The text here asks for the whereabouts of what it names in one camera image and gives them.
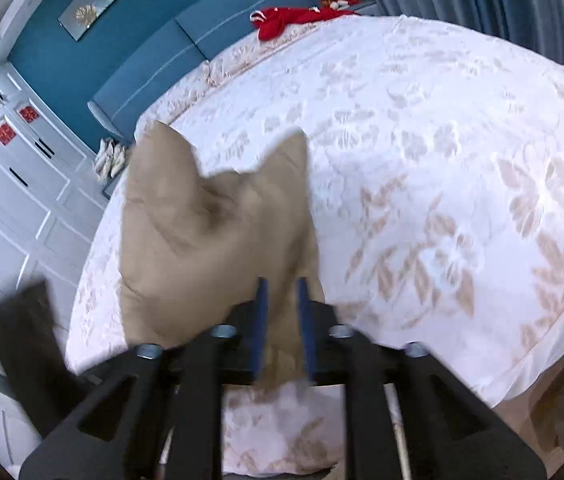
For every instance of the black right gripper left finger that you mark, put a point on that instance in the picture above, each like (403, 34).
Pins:
(259, 326)

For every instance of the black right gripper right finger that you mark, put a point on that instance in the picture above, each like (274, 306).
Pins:
(305, 313)

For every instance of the tan puffer jacket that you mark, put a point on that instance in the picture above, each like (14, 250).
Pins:
(193, 247)

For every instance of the white wardrobe with red decals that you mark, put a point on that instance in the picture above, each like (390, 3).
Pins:
(50, 207)

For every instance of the white slippers pair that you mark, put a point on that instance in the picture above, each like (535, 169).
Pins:
(110, 159)

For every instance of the white floral bedspread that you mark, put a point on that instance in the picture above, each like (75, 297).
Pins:
(436, 180)

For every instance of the blue upholstered headboard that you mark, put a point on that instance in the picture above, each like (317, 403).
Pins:
(197, 34)

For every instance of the floral pillow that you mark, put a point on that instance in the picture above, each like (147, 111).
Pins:
(245, 54)

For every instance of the red knitted garment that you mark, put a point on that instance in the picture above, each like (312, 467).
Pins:
(271, 22)

